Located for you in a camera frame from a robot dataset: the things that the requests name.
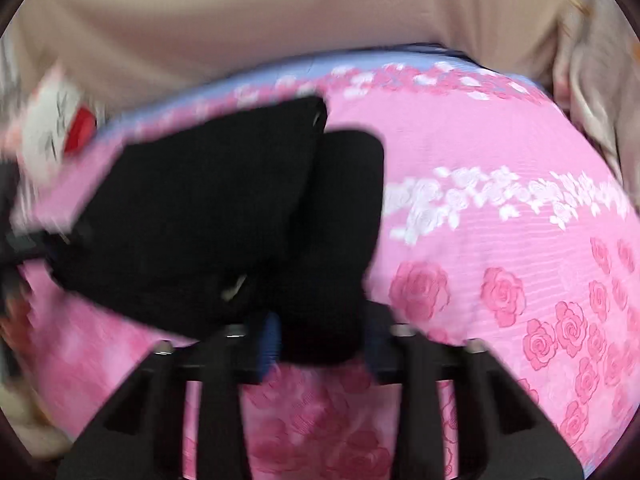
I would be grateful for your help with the black pants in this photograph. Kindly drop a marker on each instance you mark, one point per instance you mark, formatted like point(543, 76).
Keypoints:
point(210, 220)

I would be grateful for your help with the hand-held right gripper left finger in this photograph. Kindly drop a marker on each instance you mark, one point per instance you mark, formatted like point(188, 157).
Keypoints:
point(270, 347)

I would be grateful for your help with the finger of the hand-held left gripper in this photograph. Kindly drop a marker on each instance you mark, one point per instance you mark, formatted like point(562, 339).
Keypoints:
point(32, 249)

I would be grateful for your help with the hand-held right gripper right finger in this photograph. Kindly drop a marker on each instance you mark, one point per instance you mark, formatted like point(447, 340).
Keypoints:
point(374, 345)

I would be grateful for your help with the beige cloth backdrop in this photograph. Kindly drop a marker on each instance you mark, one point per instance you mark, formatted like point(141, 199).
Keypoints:
point(280, 25)

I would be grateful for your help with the pink rose bedsheet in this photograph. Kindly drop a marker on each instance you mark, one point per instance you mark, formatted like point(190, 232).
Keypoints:
point(480, 260)

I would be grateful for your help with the white cartoon face pillow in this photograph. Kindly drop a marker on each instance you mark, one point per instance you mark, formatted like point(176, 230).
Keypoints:
point(52, 120)

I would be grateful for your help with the cream floral blanket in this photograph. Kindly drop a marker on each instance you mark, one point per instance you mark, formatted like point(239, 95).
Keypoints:
point(595, 90)

